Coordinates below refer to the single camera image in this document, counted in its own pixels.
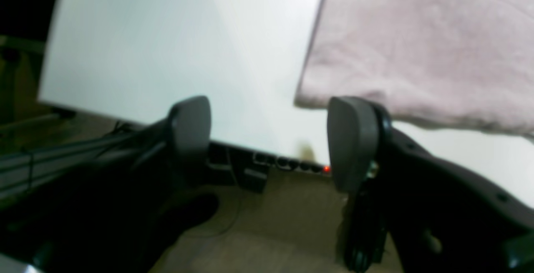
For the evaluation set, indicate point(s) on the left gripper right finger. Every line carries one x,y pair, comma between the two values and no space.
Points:
442,217

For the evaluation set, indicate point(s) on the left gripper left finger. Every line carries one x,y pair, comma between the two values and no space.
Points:
99,216

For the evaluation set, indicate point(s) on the mauve t-shirt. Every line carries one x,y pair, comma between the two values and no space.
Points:
462,64

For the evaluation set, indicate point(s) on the black power strip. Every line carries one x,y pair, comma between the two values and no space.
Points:
290,164

